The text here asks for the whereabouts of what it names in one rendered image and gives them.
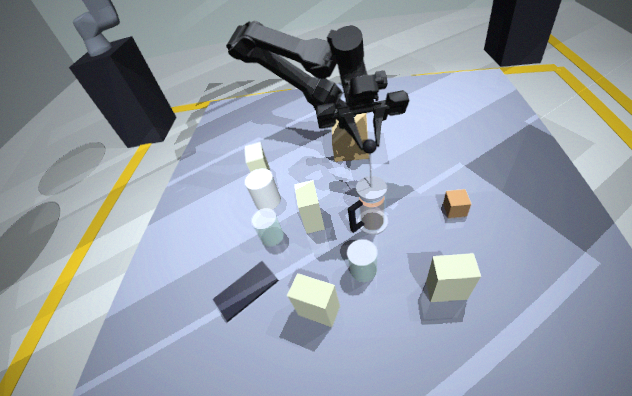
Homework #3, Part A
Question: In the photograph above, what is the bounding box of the french press with black handle and plunger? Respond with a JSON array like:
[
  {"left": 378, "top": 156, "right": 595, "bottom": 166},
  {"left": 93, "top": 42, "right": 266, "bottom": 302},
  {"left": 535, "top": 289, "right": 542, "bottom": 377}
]
[{"left": 348, "top": 139, "right": 387, "bottom": 235}]

